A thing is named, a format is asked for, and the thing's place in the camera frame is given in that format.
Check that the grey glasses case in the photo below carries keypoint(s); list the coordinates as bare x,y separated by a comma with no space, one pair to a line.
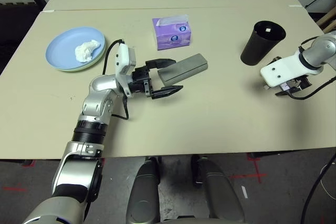
183,68

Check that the grey right robot leg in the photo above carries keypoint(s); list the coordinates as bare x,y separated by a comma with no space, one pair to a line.
218,190

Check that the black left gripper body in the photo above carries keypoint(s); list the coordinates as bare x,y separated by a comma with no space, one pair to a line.
140,81

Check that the grey robot leg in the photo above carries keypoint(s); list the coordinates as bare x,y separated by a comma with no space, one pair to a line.
144,192
218,190

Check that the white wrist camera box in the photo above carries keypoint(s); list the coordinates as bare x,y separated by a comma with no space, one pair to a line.
124,61
286,72

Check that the white floor tape strip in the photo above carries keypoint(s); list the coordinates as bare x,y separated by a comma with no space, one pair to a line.
244,192

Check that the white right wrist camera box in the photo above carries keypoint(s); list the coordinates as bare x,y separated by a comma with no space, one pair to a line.
286,72

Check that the wooden frame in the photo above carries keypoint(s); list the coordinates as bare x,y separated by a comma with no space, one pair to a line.
328,19

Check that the purple tissue pack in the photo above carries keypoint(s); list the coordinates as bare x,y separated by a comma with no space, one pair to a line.
173,37

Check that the red floor tape cross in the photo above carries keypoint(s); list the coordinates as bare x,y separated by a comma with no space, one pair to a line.
253,174

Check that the grey left robot leg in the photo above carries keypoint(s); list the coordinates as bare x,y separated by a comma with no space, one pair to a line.
144,192

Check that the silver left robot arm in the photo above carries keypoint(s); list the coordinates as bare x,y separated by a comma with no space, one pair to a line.
86,129

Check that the blue plastic plate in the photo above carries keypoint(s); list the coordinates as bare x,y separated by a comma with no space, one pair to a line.
65,48

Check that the black plastic cup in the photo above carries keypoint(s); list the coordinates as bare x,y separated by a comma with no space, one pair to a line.
260,45

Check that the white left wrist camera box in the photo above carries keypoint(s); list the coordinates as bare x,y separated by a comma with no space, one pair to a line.
124,61

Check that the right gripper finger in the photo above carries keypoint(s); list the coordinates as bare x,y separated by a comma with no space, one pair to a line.
283,93

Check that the white tissue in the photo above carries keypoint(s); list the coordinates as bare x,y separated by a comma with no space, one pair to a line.
85,51

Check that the green plastic plate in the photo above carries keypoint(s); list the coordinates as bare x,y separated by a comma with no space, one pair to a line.
86,68

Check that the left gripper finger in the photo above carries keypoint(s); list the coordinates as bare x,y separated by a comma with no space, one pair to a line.
168,91
160,62

